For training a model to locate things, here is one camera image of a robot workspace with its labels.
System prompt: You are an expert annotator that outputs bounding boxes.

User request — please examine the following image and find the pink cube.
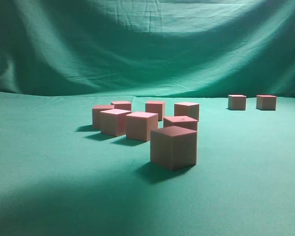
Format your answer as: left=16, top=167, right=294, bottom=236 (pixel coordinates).
left=100, top=109, right=131, bottom=137
left=228, top=94, right=246, bottom=111
left=145, top=101, right=165, bottom=121
left=126, top=112, right=158, bottom=142
left=256, top=95, right=277, bottom=111
left=92, top=105, right=115, bottom=129
left=174, top=102, right=200, bottom=121
left=163, top=116, right=198, bottom=131
left=150, top=126, right=198, bottom=171
left=111, top=101, right=132, bottom=111

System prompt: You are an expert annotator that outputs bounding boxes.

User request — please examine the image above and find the green cloth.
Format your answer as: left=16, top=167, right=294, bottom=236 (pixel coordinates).
left=0, top=0, right=295, bottom=236

